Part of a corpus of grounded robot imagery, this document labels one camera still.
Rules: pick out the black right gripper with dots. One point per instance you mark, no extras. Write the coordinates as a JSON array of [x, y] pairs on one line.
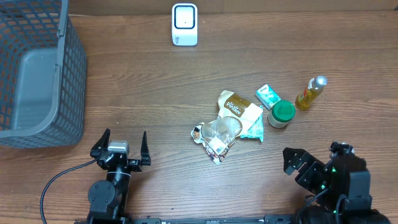
[[310, 168]]

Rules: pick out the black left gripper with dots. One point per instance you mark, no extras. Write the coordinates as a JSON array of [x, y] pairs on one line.
[[136, 166]]

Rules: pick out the green lid jar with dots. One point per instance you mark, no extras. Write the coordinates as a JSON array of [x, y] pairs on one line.
[[281, 114]]

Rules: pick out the teal snack packet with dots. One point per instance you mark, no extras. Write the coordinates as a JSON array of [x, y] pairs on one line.
[[256, 131]]

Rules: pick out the yellow dish soap bottle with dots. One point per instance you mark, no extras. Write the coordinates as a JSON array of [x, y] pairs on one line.
[[313, 90]]

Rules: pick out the teal tissue pack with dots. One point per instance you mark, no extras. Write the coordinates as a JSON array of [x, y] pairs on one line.
[[267, 96]]

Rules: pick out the brown snack wrapper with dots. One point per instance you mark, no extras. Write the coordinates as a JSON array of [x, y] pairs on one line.
[[235, 116]]

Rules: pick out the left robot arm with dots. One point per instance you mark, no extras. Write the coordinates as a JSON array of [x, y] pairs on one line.
[[108, 197]]

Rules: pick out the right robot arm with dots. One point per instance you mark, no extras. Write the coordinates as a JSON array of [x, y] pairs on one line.
[[340, 188]]

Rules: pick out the white barcode scanner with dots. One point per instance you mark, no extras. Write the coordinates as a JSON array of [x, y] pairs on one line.
[[184, 24]]

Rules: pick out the grey plastic mesh basket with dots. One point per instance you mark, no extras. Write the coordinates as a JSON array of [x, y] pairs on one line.
[[43, 75]]

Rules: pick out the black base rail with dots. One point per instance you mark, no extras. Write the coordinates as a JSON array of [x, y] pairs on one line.
[[267, 219]]

